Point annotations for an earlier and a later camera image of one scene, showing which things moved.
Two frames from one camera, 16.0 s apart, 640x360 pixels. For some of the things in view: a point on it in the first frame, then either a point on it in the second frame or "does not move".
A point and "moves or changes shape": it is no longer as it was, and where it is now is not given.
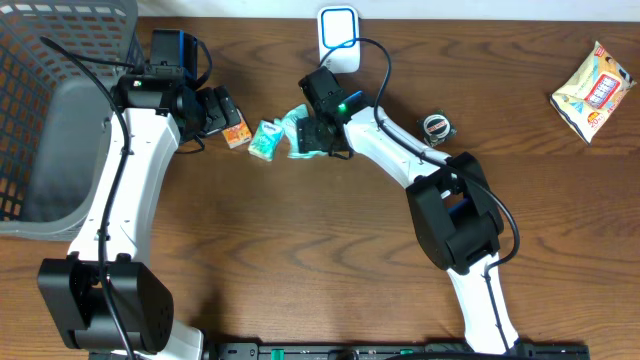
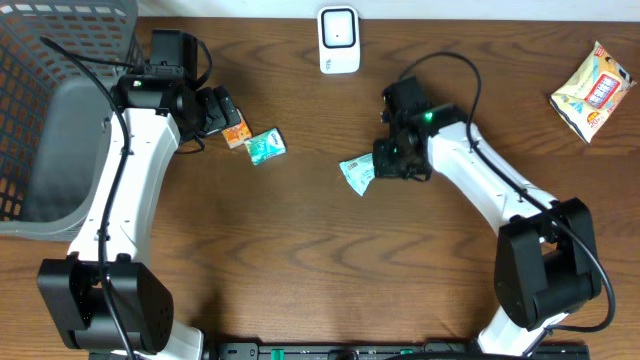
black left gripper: x=204 y=116 does not move
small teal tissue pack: x=265 y=140 moves or changes shape
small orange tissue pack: x=240 y=134 does not move
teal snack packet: x=288 y=123 -> x=359 y=171
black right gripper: x=307 y=141 -> x=382 y=167
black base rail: x=390 y=351 does not move
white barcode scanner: x=337 y=25 does not move
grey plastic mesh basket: x=60 y=61 does not move
